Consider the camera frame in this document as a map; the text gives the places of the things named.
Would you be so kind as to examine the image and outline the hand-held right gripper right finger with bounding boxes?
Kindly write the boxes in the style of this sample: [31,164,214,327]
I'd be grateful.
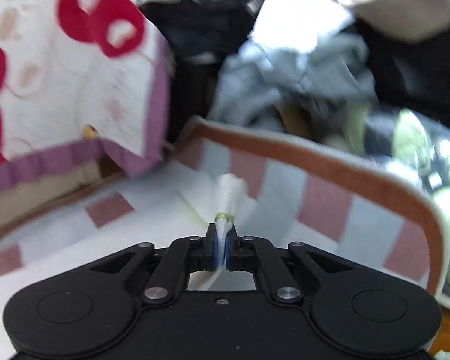
[225,225,355,304]

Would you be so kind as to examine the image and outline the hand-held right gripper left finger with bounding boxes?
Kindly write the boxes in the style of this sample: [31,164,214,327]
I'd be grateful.
[90,223,220,304]

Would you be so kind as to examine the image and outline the cream knit sweater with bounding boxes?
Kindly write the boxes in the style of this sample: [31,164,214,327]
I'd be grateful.
[178,174,248,291]

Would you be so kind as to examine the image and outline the cluttered pile of dark clothes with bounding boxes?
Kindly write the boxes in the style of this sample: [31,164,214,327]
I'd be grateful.
[131,0,450,301]

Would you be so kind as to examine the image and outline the pink grey checked rug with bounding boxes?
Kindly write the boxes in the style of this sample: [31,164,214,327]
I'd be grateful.
[0,118,448,297]

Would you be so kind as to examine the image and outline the beige bed base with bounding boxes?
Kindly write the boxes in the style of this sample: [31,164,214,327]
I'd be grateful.
[0,157,125,238]

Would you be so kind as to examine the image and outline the bear printed bedsheet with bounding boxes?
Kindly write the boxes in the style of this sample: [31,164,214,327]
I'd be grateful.
[0,0,173,199]

